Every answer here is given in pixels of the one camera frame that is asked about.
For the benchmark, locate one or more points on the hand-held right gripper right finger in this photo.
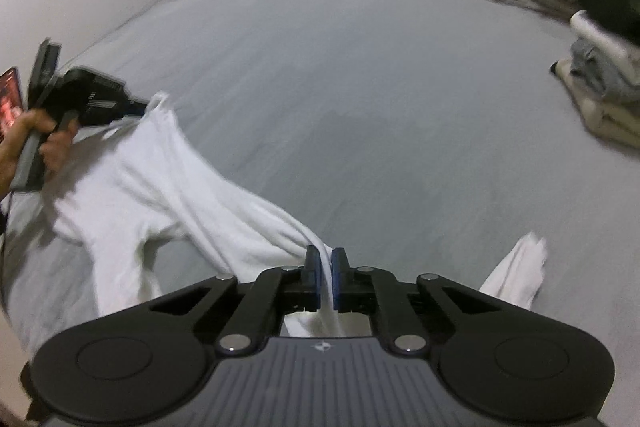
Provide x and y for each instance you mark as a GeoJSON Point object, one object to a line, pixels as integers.
{"type": "Point", "coordinates": [336, 283]}

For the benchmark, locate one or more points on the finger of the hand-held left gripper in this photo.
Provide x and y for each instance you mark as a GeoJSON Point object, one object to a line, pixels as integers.
{"type": "Point", "coordinates": [134, 108]}

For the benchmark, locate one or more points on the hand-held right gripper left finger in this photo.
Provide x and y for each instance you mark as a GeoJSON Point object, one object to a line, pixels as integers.
{"type": "Point", "coordinates": [315, 283]}

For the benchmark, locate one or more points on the white garment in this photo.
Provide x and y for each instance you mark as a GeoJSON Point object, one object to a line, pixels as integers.
{"type": "Point", "coordinates": [150, 187]}

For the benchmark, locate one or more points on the stack of folded clothes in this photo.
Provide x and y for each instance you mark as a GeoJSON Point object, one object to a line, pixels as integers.
{"type": "Point", "coordinates": [605, 82]}

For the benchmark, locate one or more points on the person's left hand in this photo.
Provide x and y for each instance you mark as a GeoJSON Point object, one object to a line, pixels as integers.
{"type": "Point", "coordinates": [12, 147]}

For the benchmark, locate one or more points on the smartphone with lit screen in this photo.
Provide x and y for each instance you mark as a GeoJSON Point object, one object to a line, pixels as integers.
{"type": "Point", "coordinates": [10, 104]}

